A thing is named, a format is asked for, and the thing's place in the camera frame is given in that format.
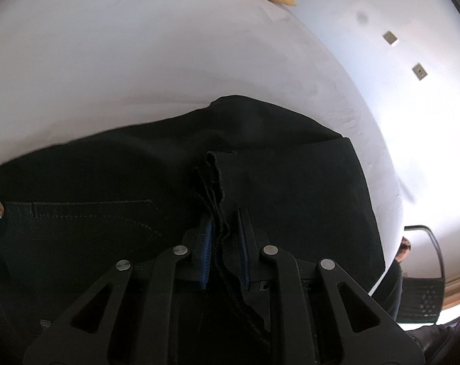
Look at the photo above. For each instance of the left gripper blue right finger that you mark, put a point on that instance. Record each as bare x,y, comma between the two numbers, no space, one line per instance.
315,312

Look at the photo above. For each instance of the right wall socket plate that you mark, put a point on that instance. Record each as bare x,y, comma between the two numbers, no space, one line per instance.
419,71

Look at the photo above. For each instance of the left wall socket plate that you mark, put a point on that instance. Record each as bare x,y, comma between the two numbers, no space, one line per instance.
390,37

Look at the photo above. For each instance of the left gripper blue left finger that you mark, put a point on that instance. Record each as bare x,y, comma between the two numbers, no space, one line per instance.
82,334

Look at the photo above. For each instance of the black denim pants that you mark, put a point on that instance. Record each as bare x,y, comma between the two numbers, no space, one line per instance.
69,212

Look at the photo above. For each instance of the wall socket plate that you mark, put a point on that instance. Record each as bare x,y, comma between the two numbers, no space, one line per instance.
390,37
419,71

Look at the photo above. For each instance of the black chair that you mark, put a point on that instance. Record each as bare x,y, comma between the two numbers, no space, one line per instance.
421,300

